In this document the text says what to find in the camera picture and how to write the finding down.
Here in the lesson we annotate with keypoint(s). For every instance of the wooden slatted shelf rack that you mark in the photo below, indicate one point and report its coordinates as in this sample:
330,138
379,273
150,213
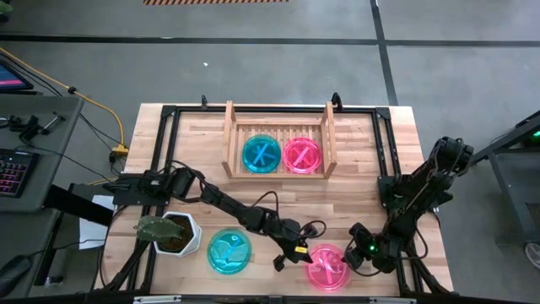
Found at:
278,126

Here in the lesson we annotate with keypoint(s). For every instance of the green cactus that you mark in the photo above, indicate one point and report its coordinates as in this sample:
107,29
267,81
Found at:
158,229

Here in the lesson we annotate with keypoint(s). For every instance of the silver metal bracket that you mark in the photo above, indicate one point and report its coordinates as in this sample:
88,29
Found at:
392,300
157,299

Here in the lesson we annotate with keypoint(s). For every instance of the black computer mouse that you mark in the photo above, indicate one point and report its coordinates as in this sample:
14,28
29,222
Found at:
12,272

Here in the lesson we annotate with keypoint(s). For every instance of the white paper sheet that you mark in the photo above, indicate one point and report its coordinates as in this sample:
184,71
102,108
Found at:
95,234

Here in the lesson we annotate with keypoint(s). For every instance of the person's shoe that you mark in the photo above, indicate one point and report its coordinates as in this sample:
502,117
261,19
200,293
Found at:
533,255

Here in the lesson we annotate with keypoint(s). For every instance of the black clamp tool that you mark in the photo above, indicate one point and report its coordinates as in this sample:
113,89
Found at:
31,126

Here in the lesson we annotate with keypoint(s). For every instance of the screen with pink stripe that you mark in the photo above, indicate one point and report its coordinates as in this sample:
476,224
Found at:
10,78

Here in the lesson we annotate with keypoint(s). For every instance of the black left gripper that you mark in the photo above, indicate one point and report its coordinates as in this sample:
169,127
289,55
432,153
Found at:
293,240

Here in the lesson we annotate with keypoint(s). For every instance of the grey side desk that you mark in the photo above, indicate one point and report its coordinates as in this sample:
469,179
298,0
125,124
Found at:
67,114

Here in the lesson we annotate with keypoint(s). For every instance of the pink backlit keyboard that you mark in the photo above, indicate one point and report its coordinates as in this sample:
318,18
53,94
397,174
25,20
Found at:
14,173

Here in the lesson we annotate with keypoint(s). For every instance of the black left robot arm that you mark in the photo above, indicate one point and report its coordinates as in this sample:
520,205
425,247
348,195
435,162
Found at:
223,198

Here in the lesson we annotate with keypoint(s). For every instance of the white hexagonal plant pot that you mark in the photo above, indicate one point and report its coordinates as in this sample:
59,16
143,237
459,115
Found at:
185,249

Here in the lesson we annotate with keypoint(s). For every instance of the yellow label tag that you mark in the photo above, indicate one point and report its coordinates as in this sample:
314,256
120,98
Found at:
300,250

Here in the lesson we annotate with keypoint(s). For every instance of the black table clamp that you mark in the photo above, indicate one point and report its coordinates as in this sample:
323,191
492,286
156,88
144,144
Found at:
336,102
204,102

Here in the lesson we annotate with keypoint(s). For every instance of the black aluminium table frame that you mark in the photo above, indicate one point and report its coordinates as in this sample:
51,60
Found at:
274,110

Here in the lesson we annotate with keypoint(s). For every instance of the black flat box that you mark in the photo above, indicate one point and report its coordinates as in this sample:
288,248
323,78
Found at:
76,202

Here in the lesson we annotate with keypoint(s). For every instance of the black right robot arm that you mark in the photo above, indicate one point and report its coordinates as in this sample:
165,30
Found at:
422,190

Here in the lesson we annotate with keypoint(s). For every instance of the grey metal stand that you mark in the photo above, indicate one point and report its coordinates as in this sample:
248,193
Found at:
506,190

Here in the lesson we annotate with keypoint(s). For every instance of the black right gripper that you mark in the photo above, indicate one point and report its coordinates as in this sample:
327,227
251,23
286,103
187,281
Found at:
362,249

